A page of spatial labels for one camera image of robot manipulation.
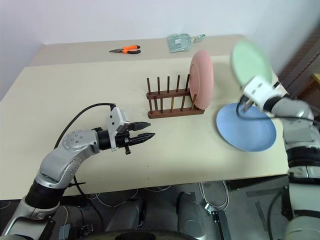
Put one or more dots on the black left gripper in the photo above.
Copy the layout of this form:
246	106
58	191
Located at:
122	141

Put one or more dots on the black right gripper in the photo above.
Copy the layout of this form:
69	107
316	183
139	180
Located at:
247	105

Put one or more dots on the green plate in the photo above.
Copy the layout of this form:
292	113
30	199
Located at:
250	61

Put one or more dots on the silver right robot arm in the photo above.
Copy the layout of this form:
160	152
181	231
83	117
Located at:
300	140

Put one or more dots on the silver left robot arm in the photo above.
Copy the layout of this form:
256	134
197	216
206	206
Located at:
62	160

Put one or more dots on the wooden dish rack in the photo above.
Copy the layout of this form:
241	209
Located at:
172	113

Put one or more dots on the blue plate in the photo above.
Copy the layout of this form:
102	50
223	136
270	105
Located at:
247	135

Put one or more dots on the pink plate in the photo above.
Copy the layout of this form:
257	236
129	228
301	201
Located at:
202	77

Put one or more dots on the brown wooden furniture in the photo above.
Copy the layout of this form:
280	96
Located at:
303	62

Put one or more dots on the yellow box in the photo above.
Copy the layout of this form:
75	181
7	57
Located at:
316	77

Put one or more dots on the dark grey rounded shape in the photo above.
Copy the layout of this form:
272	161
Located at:
192	215
127	215

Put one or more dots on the pale green plastic packet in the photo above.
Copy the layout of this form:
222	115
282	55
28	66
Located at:
178	42

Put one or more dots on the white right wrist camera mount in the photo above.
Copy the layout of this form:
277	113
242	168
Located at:
257	92

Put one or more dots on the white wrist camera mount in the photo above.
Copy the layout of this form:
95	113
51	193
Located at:
257	92
113	120

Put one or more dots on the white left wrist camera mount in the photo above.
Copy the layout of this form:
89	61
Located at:
113	120

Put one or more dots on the black table frame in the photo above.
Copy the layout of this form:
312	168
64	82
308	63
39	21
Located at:
255	182

